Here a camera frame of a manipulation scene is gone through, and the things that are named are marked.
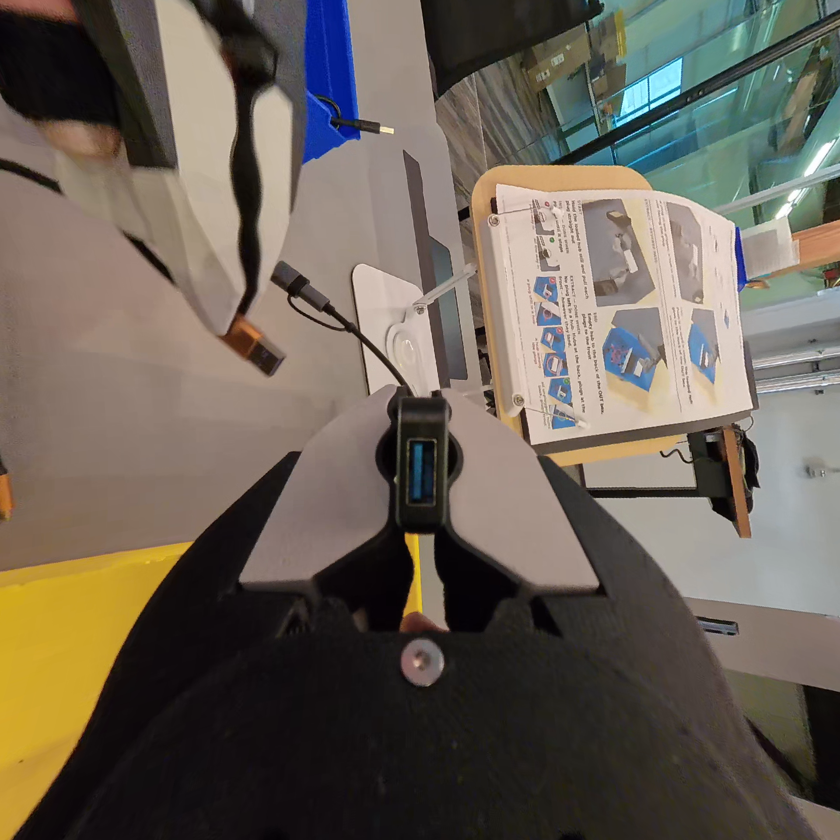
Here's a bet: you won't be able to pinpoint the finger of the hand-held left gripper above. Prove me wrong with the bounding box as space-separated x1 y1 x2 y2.
238 0 308 317
56 0 258 337

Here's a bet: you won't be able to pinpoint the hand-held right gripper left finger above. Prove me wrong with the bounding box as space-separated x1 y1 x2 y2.
239 386 416 634

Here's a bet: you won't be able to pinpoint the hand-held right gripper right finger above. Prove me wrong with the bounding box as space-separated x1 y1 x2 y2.
433 395 602 634

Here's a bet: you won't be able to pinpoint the black hub cable grey plug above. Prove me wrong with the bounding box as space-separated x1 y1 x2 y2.
270 260 414 398

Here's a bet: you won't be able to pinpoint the black usb hub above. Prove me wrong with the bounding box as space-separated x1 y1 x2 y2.
387 388 454 534

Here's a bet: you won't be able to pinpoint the black usb cable orange plugs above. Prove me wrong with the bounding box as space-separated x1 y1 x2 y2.
0 157 287 521

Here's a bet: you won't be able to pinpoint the person's left hand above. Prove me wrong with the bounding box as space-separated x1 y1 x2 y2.
0 0 130 160

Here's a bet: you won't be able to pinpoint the blue plastic bin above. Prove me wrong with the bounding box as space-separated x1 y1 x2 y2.
303 0 362 165

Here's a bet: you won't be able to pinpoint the white monitor stand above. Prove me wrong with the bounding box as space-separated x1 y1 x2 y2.
352 262 479 396

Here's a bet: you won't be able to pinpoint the dark flat monitor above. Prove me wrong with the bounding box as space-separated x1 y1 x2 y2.
402 150 469 389

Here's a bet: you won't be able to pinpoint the light wooden board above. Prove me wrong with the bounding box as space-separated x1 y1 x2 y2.
472 165 683 468

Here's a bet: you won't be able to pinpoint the white document holder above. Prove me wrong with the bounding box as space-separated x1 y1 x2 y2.
478 211 592 431

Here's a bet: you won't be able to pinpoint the printed instruction sheet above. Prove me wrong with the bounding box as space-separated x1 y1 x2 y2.
495 184 754 446

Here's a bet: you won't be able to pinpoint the black mesh chair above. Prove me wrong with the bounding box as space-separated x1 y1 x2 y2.
420 0 605 99

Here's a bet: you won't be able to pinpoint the yellow plastic bin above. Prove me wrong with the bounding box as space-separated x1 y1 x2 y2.
0 535 421 840

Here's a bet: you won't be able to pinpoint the cardboard box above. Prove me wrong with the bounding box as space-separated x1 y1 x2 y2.
521 29 595 93

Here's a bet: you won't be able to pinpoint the metal railing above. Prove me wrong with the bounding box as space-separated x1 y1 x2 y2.
751 346 840 396

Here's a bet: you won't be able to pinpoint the frosted box with blue edge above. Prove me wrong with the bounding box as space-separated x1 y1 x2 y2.
734 217 796 291

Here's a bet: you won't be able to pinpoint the wooden beam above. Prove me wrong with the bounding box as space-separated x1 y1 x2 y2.
791 220 840 271

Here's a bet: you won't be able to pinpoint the black cable gold-tipped plug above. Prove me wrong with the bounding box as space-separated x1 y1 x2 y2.
314 95 396 137

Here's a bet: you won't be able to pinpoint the wooden plank with black bracket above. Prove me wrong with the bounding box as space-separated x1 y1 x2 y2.
584 423 762 540

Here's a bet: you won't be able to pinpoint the glass partition black frame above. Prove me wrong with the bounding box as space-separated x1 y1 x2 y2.
551 0 840 219

